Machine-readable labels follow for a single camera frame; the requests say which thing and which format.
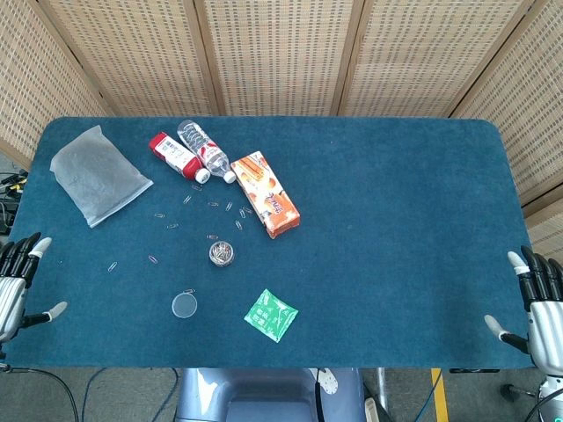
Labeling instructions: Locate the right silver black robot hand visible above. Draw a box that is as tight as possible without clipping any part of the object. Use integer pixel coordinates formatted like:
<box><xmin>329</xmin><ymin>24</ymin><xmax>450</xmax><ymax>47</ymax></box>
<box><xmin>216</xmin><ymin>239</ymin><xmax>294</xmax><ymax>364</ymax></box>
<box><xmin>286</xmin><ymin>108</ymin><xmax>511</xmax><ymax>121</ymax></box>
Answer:
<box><xmin>483</xmin><ymin>244</ymin><xmax>563</xmax><ymax>368</ymax></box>

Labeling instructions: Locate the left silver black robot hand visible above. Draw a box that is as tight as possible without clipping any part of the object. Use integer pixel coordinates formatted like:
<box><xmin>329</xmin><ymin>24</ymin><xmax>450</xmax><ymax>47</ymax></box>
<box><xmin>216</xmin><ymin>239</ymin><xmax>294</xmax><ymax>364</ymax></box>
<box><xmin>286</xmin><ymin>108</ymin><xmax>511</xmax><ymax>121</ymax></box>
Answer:
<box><xmin>0</xmin><ymin>231</ymin><xmax>69</xmax><ymax>348</ymax></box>

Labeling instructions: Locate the clear round plastic lid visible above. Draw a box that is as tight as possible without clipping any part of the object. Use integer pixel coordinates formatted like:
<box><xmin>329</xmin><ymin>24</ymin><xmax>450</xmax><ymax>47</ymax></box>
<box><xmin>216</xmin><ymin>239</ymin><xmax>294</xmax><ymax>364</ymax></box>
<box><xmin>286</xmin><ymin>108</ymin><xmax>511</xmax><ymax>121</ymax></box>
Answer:
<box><xmin>171</xmin><ymin>292</ymin><xmax>199</xmax><ymax>319</ymax></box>

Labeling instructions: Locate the clear jar of paper clips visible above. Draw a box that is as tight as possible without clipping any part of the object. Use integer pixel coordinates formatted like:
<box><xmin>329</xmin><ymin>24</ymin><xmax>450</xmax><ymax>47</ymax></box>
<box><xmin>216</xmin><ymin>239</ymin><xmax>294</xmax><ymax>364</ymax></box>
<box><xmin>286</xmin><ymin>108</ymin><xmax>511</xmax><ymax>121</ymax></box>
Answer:
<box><xmin>208</xmin><ymin>240</ymin><xmax>236</xmax><ymax>267</ymax></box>

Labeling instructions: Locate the orange biscuit box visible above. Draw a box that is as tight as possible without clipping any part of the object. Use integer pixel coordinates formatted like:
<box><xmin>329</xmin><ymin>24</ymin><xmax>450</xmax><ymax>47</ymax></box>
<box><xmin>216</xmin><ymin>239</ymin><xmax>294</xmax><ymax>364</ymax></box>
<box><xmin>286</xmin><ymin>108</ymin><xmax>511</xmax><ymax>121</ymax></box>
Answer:
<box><xmin>230</xmin><ymin>150</ymin><xmax>302</xmax><ymax>240</ymax></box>

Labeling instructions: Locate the translucent plastic zip bag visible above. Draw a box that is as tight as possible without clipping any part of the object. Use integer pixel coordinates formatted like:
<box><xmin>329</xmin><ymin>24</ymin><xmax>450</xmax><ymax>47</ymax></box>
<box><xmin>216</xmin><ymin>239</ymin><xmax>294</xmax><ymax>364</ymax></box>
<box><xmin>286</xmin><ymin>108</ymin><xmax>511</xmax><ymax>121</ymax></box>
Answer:
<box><xmin>49</xmin><ymin>125</ymin><xmax>154</xmax><ymax>229</ymax></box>

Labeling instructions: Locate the metal table leg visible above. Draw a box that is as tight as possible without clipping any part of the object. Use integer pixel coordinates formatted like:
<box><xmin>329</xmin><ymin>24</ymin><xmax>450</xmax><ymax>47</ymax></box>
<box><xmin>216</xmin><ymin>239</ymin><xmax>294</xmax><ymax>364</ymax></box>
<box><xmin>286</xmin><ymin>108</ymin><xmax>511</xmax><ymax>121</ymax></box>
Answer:
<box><xmin>375</xmin><ymin>367</ymin><xmax>390</xmax><ymax>412</ymax></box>

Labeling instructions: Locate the blue felt table cloth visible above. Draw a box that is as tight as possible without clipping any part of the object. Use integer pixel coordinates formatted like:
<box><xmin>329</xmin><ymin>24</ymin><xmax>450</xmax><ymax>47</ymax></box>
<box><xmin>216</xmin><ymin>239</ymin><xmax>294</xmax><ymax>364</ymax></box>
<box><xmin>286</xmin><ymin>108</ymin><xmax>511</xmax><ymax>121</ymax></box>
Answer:
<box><xmin>2</xmin><ymin>116</ymin><xmax>536</xmax><ymax>370</ymax></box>

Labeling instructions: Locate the woven bamboo screen panel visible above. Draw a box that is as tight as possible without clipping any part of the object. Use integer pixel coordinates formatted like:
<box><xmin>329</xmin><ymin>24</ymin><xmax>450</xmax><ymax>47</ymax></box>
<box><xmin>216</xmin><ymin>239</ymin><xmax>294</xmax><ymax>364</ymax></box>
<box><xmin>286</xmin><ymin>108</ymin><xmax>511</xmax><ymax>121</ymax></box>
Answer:
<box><xmin>338</xmin><ymin>0</ymin><xmax>551</xmax><ymax>119</ymax></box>
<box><xmin>0</xmin><ymin>0</ymin><xmax>113</xmax><ymax>171</ymax></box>
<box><xmin>450</xmin><ymin>0</ymin><xmax>563</xmax><ymax>265</ymax></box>
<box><xmin>193</xmin><ymin>0</ymin><xmax>366</xmax><ymax>118</ymax></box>
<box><xmin>37</xmin><ymin>0</ymin><xmax>221</xmax><ymax>118</ymax></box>

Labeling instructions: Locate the red white drink bottle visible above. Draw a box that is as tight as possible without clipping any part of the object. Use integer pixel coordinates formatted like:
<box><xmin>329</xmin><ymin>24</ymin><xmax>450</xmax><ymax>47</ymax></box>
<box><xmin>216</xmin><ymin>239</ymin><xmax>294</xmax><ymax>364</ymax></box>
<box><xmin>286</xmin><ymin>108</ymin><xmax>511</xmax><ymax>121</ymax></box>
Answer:
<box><xmin>148</xmin><ymin>131</ymin><xmax>211</xmax><ymax>184</ymax></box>

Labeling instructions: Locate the clear plastic water bottle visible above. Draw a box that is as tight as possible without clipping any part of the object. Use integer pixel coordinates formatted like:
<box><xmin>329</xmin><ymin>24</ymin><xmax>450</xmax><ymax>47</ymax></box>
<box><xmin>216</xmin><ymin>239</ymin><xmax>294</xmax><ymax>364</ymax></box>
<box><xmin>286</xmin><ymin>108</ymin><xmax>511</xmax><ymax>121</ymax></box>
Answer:
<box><xmin>176</xmin><ymin>119</ymin><xmax>238</xmax><ymax>185</ymax></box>

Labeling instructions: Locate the green tea sachet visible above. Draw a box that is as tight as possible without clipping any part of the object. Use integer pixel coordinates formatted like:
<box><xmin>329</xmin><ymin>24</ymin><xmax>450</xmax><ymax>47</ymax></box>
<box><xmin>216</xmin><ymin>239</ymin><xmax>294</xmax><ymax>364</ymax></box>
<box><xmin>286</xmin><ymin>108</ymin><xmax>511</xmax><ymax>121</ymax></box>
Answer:
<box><xmin>244</xmin><ymin>288</ymin><xmax>299</xmax><ymax>344</ymax></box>

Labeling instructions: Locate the blue grey robot torso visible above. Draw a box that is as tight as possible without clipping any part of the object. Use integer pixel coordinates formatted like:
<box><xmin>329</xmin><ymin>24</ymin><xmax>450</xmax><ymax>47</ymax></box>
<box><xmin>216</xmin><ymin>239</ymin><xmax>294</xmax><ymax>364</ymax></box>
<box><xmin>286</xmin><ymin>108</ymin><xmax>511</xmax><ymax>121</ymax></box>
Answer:
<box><xmin>175</xmin><ymin>367</ymin><xmax>366</xmax><ymax>422</ymax></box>

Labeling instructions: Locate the bundle of floor cables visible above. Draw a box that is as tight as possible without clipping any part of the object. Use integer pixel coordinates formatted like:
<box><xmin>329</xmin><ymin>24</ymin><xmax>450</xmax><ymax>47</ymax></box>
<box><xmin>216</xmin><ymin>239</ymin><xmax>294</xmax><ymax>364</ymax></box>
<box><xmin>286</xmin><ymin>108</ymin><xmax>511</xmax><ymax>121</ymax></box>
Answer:
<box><xmin>0</xmin><ymin>170</ymin><xmax>28</xmax><ymax>235</ymax></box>

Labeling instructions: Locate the black floor cable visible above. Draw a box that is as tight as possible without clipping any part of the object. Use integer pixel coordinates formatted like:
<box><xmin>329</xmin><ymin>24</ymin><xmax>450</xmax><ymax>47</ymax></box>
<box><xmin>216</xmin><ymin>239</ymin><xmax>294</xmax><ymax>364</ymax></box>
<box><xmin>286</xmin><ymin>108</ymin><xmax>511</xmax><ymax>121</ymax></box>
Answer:
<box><xmin>0</xmin><ymin>367</ymin><xmax>81</xmax><ymax>422</ymax></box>

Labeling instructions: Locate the blue floor cable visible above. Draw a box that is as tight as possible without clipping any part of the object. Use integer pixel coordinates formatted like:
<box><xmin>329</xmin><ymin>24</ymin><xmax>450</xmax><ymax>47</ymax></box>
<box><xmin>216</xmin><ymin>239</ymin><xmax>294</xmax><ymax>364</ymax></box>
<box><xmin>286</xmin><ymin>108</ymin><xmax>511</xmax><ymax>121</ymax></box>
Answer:
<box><xmin>81</xmin><ymin>367</ymin><xmax>109</xmax><ymax>422</ymax></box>

